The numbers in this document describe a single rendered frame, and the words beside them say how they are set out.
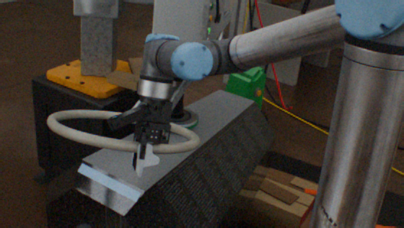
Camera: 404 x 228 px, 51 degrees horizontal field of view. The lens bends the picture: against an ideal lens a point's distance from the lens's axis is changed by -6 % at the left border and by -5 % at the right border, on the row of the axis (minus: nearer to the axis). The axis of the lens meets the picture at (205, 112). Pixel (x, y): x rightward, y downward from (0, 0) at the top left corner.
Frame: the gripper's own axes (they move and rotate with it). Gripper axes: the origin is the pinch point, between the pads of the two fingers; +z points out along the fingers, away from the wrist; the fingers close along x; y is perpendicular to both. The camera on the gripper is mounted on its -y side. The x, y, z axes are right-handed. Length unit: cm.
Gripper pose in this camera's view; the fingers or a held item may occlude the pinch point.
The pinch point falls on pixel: (135, 169)
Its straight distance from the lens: 123.2
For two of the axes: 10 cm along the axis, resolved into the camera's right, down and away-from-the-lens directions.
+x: -3.4, -1.7, 9.3
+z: -1.7, 9.8, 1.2
